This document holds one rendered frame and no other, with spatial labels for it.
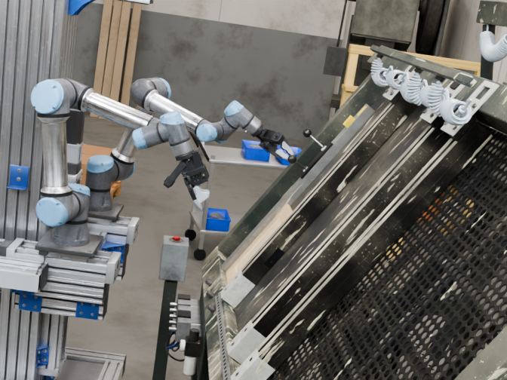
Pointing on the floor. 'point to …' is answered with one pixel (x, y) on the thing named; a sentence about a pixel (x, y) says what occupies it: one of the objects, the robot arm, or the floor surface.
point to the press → (386, 34)
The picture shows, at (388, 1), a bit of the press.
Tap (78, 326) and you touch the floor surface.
